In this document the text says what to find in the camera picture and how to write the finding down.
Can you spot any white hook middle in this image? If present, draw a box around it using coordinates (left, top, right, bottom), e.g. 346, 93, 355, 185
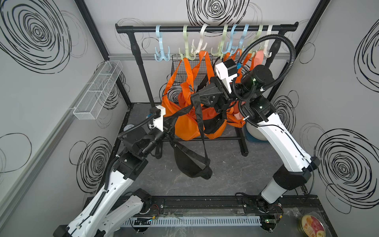
191, 23, 209, 55

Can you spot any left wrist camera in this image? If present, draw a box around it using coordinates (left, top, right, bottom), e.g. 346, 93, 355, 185
148, 105, 166, 132

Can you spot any light green hook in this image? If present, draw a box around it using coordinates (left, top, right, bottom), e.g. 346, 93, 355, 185
179, 25, 196, 61
211, 24, 228, 58
250, 24, 263, 44

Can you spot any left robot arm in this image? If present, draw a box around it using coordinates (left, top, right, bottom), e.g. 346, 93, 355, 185
53, 106, 166, 237

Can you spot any black garment rack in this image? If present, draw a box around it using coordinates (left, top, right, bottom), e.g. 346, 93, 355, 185
108, 22, 309, 157

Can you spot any light blue hook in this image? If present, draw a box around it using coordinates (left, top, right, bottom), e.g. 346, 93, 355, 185
154, 25, 170, 62
237, 24, 249, 49
224, 24, 238, 54

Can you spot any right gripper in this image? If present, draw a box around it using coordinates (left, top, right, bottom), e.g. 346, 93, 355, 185
192, 78, 252, 116

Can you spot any white mesh wall shelf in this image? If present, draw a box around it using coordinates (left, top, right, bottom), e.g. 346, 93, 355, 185
73, 60, 123, 120

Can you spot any black wire basket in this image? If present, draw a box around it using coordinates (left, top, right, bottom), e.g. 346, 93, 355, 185
171, 54, 207, 90

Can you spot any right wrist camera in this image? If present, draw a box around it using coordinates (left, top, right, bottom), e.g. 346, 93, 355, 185
215, 59, 237, 93

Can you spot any light blue hook right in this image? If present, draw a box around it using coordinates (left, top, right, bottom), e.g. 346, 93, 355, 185
237, 24, 249, 49

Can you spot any round printed tin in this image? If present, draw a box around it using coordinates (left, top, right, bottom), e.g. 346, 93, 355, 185
299, 215, 326, 237

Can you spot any orange and black backpack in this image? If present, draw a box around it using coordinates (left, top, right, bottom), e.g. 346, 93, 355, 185
163, 93, 213, 180

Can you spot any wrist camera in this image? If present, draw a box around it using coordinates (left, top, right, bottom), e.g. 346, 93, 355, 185
215, 59, 237, 93
148, 105, 166, 132

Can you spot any orange crossbody bag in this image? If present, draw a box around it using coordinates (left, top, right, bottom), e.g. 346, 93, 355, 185
162, 58, 200, 141

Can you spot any pink sling bag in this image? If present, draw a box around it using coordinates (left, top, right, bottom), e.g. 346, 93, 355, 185
250, 50, 265, 71

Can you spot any white hook rightmost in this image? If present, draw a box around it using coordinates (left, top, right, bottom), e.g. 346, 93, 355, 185
263, 25, 273, 58

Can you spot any light green hook right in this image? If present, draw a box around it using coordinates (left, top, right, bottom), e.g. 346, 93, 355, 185
250, 24, 263, 44

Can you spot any white hook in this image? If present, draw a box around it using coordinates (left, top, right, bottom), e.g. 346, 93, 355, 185
263, 25, 273, 58
191, 23, 209, 55

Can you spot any teal tray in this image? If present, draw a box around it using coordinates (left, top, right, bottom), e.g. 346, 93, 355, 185
244, 126, 268, 143

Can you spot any light blue hook leftmost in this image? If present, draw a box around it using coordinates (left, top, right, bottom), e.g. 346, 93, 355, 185
154, 25, 170, 62

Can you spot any grey round plate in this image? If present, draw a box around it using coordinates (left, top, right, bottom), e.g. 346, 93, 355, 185
246, 123, 267, 142

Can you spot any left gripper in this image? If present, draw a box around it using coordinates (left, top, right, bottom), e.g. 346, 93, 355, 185
140, 114, 177, 159

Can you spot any light blue hook middle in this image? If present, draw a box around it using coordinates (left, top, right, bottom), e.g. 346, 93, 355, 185
224, 24, 238, 54

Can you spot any light green hook left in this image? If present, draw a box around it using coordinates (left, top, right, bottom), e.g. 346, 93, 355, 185
179, 25, 196, 61

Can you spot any orange drawstring bag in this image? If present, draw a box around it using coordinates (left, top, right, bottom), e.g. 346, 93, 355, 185
205, 120, 227, 139

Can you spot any white slotted cable duct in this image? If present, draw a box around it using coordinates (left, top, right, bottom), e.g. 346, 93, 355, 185
121, 216, 262, 228

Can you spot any light green hook middle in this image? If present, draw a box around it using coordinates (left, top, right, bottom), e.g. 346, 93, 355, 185
211, 24, 228, 58

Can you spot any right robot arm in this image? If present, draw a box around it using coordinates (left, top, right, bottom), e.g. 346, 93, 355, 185
190, 34, 320, 213

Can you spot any orange sling bag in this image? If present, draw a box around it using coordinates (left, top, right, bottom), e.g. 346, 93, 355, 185
227, 102, 246, 128

